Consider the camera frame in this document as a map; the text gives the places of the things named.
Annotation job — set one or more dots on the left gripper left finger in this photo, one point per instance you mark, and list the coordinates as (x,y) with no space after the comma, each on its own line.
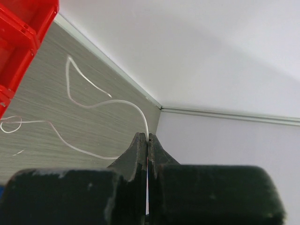
(115,195)

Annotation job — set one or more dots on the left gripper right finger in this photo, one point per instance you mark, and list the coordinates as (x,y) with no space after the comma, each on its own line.
(209,194)

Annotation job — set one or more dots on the red plastic bin rack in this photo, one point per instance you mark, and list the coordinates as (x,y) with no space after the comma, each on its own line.
(23,26)

